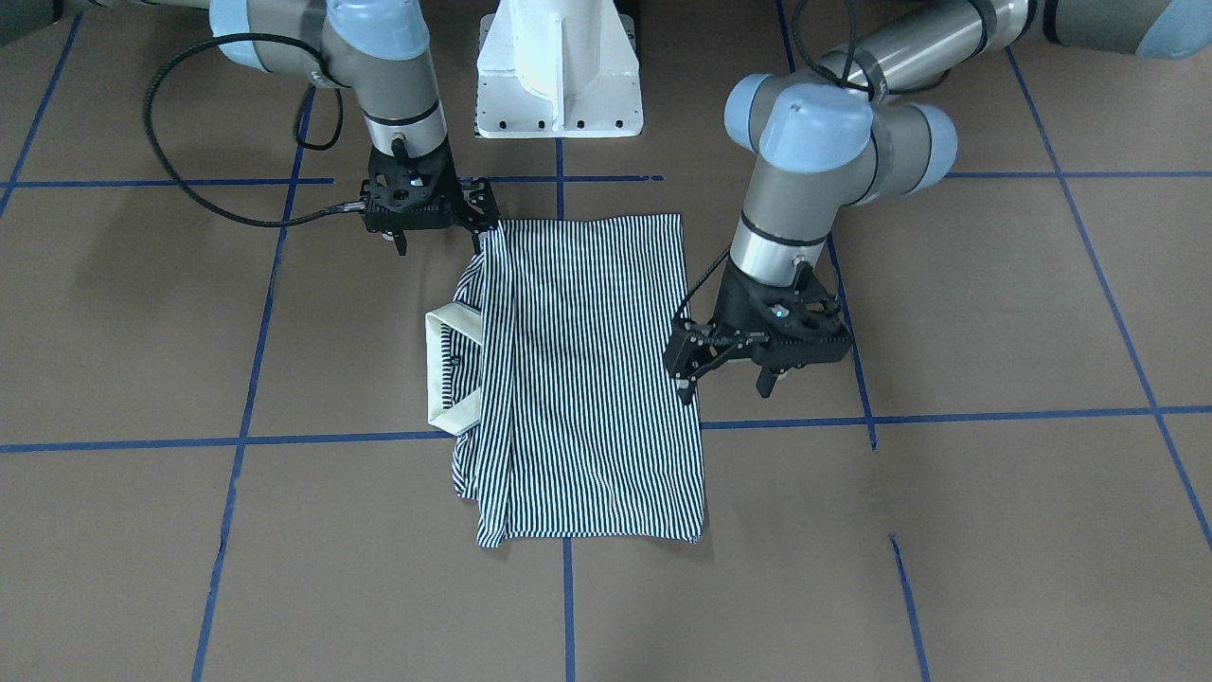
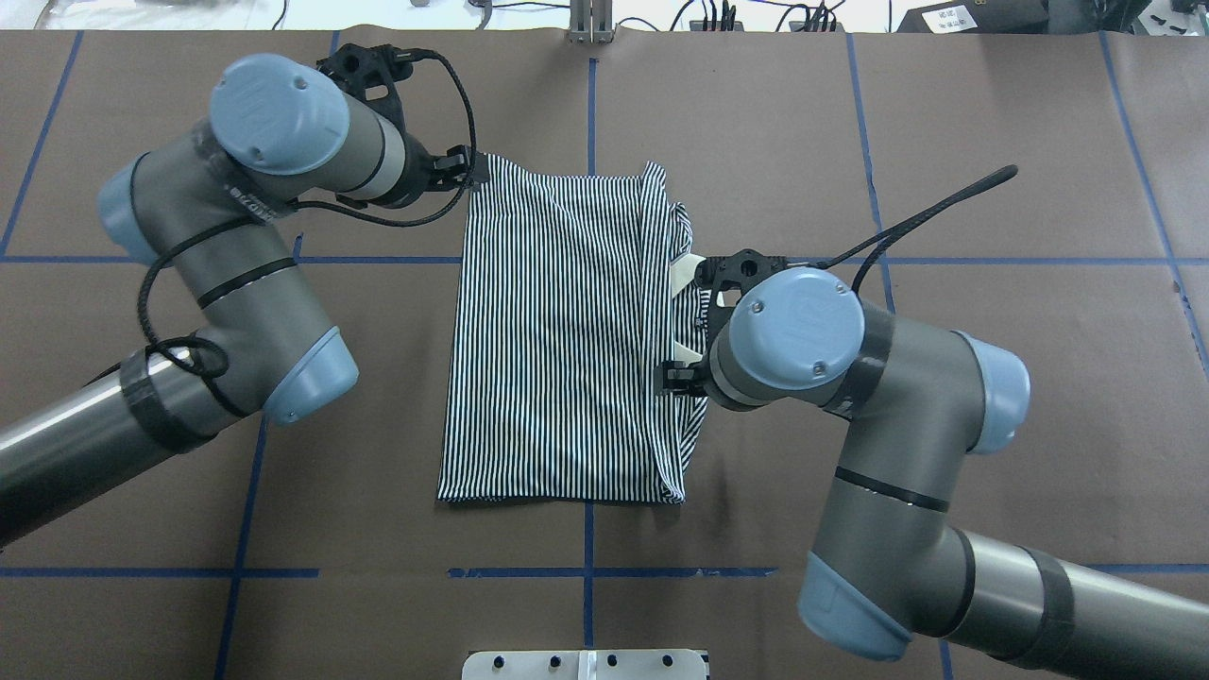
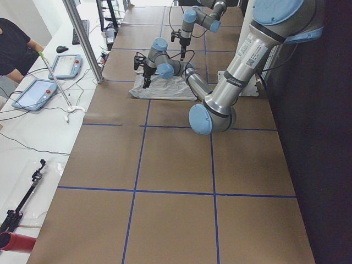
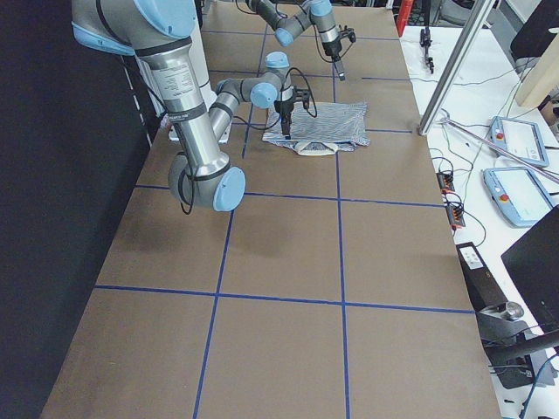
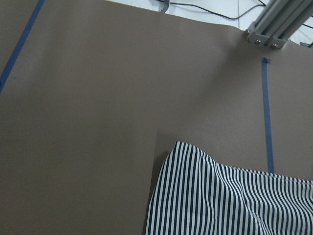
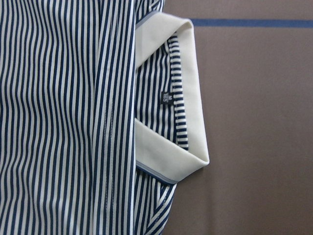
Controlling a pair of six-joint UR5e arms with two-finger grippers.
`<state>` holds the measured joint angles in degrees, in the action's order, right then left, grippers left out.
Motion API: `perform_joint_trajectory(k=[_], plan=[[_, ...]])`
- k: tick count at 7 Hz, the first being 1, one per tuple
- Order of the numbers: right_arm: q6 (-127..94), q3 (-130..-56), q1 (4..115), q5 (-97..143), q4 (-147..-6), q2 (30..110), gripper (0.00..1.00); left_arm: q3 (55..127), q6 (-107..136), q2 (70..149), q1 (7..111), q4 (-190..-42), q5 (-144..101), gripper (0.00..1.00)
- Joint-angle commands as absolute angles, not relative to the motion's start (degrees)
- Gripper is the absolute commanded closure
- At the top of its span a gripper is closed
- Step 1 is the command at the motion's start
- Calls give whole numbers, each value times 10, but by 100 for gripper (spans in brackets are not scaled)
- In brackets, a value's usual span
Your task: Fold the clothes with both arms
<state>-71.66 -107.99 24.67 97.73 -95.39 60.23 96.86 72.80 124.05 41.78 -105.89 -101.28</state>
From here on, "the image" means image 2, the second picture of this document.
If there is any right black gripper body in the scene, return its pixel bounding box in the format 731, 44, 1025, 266
684, 355, 728, 404

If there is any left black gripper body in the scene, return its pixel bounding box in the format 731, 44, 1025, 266
382, 133, 455, 211

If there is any navy white striped polo shirt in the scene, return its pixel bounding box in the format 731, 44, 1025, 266
435, 155, 708, 505

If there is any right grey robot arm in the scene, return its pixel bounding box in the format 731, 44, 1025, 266
661, 254, 1208, 679

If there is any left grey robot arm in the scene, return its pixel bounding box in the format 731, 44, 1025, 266
1, 44, 488, 544

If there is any black box with label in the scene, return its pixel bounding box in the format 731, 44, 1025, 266
893, 1, 1049, 35

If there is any aluminium frame post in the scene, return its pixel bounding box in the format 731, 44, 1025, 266
567, 0, 617, 44

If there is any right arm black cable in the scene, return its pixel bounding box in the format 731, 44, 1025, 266
817, 165, 1020, 294

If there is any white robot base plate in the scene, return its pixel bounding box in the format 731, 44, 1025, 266
461, 647, 711, 679

